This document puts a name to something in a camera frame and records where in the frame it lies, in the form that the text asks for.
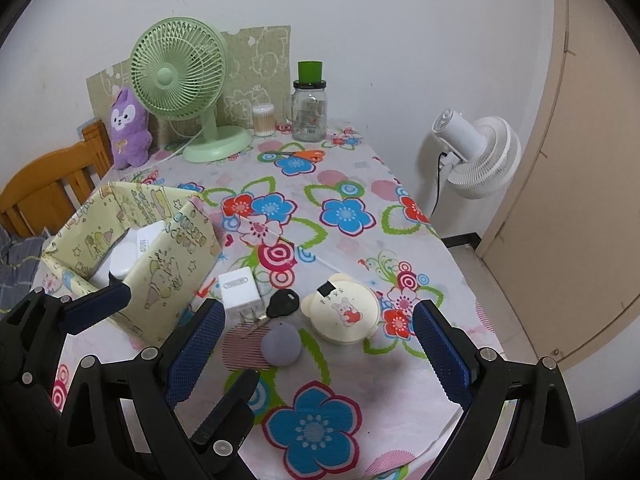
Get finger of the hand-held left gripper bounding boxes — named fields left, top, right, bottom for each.
left=10, top=284, right=132, bottom=386
left=192, top=370, right=261, bottom=461

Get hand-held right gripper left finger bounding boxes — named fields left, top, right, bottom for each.
left=55, top=300, right=241, bottom=480

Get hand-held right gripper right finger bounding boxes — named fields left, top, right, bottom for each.
left=412, top=299, right=583, bottom=480

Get white round case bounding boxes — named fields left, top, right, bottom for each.
left=109, top=242, right=141, bottom=281

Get yellow printed box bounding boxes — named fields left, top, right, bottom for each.
left=41, top=182, right=222, bottom=348

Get white charger adapter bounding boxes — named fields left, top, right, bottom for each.
left=217, top=268, right=265, bottom=328

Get purple round case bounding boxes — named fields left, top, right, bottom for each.
left=261, top=323, right=302, bottom=367

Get black car key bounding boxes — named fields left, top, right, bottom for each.
left=240, top=288, right=301, bottom=333

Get beige bear compact mirror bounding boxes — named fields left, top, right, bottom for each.
left=300, top=272, right=382, bottom=346

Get blue plaid bedding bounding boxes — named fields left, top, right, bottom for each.
left=0, top=225, right=48, bottom=311

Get wooden chair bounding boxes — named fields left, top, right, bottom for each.
left=0, top=120, right=113, bottom=238

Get purple plush toy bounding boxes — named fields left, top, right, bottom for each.
left=109, top=86, right=153, bottom=171

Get beige door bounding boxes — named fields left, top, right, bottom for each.
left=475, top=0, right=640, bottom=361

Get white standing fan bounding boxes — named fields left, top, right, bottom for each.
left=431, top=108, right=522, bottom=203

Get orange scissors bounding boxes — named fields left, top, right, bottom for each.
left=264, top=149, right=326, bottom=162

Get green desk fan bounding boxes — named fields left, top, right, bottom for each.
left=130, top=16, right=253, bottom=163

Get cotton swab container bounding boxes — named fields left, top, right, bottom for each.
left=251, top=103, right=277, bottom=137

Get glass jar green lid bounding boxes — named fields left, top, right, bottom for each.
left=285, top=61, right=328, bottom=143

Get beige printed board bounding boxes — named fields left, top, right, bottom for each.
left=86, top=24, right=292, bottom=136

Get black fan cable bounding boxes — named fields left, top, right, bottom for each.
left=431, top=151, right=449, bottom=217

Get white fan cable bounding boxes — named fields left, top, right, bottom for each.
left=152, top=132, right=203, bottom=162

